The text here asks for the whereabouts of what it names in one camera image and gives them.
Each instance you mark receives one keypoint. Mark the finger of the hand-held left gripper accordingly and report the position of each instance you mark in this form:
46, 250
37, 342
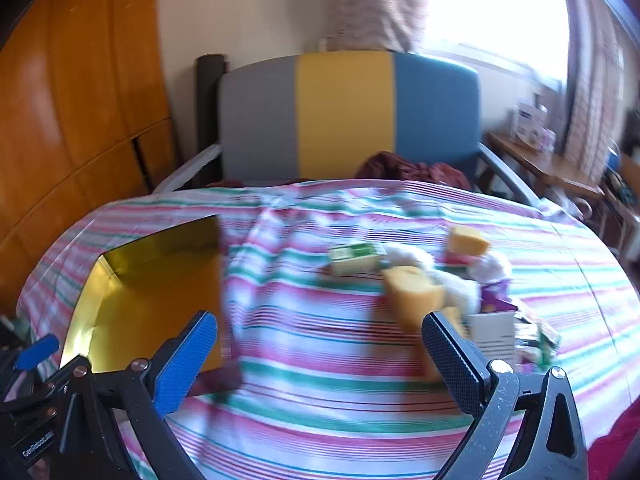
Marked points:
36, 352

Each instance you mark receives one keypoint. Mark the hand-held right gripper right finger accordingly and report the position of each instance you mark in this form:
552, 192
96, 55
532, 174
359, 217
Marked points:
450, 360

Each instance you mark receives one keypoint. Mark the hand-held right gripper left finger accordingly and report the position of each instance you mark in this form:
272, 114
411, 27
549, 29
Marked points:
185, 362

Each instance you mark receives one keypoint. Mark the white box with lines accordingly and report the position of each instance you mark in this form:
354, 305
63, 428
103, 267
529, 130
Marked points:
495, 335

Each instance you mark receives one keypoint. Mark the burgundy box with gold lining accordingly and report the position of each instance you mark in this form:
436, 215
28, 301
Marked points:
145, 310

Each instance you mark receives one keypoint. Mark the white plastic ball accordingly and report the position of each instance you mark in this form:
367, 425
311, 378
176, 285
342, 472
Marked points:
460, 290
407, 255
492, 266

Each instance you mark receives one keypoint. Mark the purple packet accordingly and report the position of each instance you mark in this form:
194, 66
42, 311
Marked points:
492, 297

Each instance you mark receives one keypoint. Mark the green-edged cracker packet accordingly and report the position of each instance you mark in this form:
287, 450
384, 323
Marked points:
537, 342

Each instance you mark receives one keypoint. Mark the green white small carton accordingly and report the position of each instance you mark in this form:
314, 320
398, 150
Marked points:
352, 257

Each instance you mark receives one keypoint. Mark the white mug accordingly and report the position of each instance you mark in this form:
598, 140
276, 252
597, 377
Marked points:
584, 209

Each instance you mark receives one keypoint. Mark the dark red cloth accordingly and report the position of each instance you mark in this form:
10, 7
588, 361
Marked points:
395, 165

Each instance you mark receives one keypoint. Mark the wooden side table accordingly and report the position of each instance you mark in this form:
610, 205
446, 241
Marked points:
550, 165

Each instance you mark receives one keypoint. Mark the small pale purple container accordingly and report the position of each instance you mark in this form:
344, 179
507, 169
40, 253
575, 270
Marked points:
550, 140

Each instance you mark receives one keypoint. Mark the wooden wardrobe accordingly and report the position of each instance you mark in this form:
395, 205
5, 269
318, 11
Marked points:
75, 110

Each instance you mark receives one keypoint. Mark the white cardboard box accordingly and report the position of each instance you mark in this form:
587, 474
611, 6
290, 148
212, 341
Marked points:
527, 122

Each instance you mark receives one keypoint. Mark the grey yellow blue chair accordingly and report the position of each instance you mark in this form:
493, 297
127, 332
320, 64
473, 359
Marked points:
345, 110

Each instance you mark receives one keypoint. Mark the patterned curtain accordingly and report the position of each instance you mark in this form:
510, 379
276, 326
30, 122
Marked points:
590, 85
370, 5

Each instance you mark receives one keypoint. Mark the window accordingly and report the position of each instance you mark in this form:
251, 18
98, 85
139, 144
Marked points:
500, 10

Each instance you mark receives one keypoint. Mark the black post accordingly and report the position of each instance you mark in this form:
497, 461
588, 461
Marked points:
207, 110

